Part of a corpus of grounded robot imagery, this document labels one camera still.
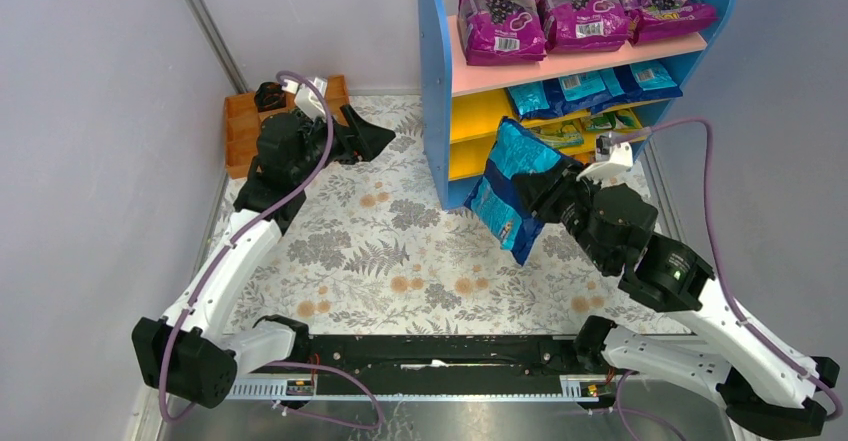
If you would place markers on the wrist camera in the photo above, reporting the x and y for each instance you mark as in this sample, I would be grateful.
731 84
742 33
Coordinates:
308 102
613 156

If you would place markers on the large blue candy bag front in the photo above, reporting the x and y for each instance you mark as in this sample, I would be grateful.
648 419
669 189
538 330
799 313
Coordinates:
636 83

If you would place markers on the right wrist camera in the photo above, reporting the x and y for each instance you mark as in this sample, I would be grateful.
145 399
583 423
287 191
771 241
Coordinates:
613 156

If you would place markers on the purple candy bag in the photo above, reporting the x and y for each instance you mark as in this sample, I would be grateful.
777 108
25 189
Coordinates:
500 32
653 20
573 26

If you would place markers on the middle purple candy bag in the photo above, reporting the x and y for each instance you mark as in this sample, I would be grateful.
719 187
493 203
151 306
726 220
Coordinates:
573 26

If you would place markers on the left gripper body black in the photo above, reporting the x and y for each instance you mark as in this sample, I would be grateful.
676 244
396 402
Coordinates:
345 136

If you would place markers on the black tape roll back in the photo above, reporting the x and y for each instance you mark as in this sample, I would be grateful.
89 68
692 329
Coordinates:
270 96

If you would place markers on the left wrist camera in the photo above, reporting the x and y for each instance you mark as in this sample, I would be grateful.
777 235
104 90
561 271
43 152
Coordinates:
308 102

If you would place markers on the wooden compartment tray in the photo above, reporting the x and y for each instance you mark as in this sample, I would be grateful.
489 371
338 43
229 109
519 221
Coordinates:
243 120

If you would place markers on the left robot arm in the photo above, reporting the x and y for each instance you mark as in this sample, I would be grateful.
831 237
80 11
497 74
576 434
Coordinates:
186 352

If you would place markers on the floral table mat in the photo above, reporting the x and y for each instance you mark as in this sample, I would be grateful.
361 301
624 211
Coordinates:
372 251

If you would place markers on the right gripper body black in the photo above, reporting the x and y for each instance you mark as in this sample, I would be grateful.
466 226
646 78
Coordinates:
539 194

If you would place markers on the yellow green Fox's candy bag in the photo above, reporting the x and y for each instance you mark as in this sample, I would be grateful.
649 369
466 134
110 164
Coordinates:
559 135

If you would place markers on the right purple candy bag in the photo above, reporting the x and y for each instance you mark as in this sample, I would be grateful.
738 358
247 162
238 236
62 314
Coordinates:
653 20

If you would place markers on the left purple candy bag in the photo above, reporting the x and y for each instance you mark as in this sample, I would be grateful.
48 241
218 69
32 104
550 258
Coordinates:
500 32

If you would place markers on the blue shelf unit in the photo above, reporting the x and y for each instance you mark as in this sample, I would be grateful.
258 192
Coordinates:
462 105

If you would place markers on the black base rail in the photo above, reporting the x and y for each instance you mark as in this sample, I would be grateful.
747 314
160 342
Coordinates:
499 366

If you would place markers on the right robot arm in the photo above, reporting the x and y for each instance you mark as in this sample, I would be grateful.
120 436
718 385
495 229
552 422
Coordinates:
761 383

